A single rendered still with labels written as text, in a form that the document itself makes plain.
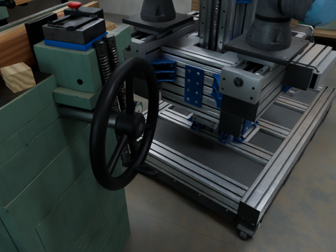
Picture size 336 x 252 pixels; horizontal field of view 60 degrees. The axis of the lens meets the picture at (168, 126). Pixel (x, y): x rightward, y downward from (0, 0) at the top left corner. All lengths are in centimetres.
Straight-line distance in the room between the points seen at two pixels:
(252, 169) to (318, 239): 42
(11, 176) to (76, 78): 23
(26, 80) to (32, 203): 27
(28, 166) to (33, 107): 13
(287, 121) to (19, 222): 149
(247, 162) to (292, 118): 51
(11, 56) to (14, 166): 23
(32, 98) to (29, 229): 30
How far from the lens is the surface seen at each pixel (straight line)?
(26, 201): 72
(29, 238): 78
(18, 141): 65
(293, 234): 153
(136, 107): 93
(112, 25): 94
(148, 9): 128
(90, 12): 70
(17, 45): 71
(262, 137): 164
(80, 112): 68
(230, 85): 99
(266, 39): 103
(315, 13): 91
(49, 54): 67
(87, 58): 61
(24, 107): 64
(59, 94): 67
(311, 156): 196
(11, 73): 63
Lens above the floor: 118
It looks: 36 degrees down
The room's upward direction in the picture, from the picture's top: straight up
